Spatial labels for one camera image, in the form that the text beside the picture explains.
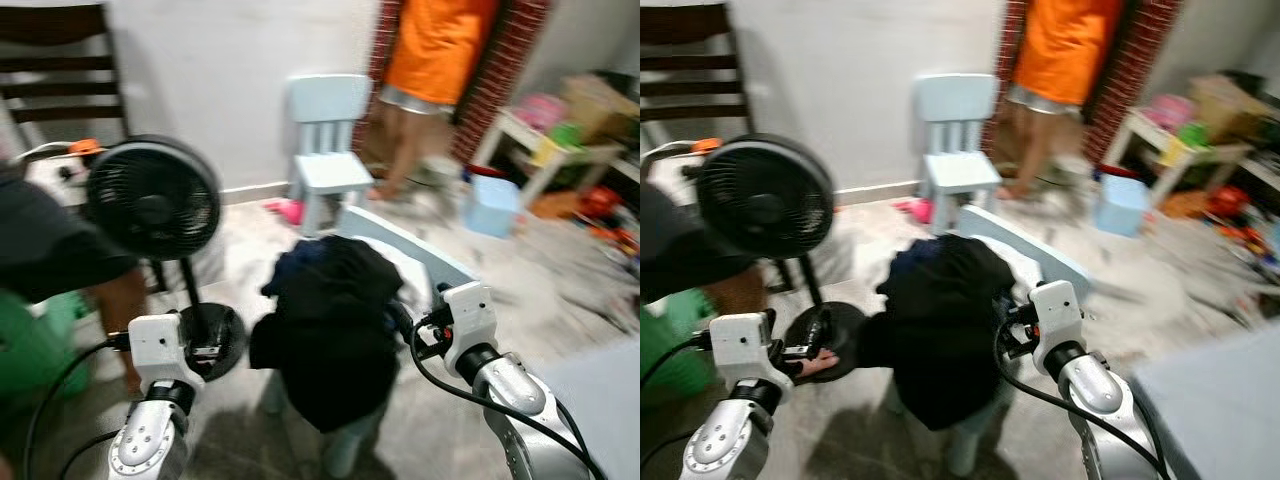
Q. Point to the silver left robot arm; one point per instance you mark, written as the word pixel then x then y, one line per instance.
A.
pixel 150 445
pixel 730 445

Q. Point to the white garment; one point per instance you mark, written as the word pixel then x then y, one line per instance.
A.
pixel 410 272
pixel 1022 268

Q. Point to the navy blue garment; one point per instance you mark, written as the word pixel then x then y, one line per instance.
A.
pixel 905 265
pixel 295 262

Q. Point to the orange plastic bag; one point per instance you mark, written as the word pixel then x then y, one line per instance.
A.
pixel 1184 204
pixel 555 204

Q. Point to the light blue plastic box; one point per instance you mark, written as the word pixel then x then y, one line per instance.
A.
pixel 1120 205
pixel 492 205

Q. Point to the pink bag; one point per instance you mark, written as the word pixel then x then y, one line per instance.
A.
pixel 1170 112
pixel 542 112

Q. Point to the person in black clothes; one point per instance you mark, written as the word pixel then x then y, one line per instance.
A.
pixel 50 240
pixel 680 240

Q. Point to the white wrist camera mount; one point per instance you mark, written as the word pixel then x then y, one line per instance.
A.
pixel 470 315
pixel 1058 312
pixel 742 345
pixel 158 345

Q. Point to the dark wooden slatted chair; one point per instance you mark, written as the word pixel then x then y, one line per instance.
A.
pixel 690 25
pixel 50 25

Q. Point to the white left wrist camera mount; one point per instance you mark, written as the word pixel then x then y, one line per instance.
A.
pixel 158 345
pixel 742 345

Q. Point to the green bag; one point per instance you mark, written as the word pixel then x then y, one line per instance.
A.
pixel 566 134
pixel 1192 134

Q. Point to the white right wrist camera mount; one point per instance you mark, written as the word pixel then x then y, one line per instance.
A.
pixel 470 315
pixel 1058 312

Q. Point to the black garment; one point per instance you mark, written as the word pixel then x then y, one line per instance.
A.
pixel 330 330
pixel 940 330

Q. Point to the pink plush toy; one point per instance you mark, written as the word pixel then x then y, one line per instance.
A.
pixel 285 212
pixel 914 211

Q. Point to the person in orange shirt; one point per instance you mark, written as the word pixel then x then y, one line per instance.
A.
pixel 1065 50
pixel 440 50

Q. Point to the brown cardboard box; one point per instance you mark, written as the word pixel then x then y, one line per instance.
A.
pixel 1230 105
pixel 600 105

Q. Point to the small white side table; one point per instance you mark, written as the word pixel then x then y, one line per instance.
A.
pixel 600 155
pixel 1228 155

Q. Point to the red ball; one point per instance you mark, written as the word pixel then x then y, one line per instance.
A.
pixel 1228 201
pixel 600 201

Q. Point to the green plastic seat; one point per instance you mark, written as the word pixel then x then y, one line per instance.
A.
pixel 35 350
pixel 675 345

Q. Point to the black standing fan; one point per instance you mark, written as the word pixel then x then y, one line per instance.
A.
pixel 150 200
pixel 765 195

